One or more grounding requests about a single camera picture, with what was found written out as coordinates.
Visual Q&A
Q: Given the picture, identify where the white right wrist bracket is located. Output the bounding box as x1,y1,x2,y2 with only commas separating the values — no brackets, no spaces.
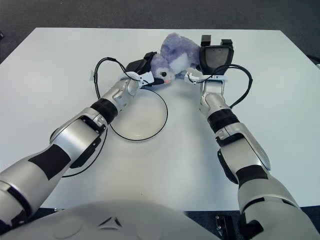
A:
184,71,230,85

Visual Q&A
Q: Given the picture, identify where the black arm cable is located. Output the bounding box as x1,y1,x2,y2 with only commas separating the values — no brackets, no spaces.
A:
49,57,136,178
226,64,253,108

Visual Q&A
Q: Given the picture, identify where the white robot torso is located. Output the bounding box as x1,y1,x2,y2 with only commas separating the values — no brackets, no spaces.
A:
4,199,221,240

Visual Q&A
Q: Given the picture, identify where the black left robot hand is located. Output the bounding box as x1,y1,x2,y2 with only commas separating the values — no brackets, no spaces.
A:
124,51,166,86

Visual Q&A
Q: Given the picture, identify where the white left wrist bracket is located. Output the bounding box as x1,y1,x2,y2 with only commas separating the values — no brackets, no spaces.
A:
119,71,155,87

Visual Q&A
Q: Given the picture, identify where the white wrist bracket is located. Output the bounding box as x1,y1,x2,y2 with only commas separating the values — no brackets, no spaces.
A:
184,71,230,85
119,71,155,87

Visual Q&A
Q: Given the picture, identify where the purple plush bunny doll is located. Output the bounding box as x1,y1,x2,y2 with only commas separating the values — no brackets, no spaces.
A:
149,33,203,85

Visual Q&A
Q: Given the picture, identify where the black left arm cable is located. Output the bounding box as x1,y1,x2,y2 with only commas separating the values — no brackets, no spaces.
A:
49,57,136,178

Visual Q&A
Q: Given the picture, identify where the white plate with black rim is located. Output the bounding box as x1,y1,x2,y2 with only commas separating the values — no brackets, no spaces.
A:
109,89,169,143

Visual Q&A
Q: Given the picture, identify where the black metal stand bracket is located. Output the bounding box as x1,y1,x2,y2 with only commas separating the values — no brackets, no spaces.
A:
214,214,237,240

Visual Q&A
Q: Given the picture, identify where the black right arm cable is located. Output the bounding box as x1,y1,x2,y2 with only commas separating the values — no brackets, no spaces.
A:
226,64,253,108

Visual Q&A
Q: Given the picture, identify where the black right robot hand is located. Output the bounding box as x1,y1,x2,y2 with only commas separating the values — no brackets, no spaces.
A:
194,34,235,76

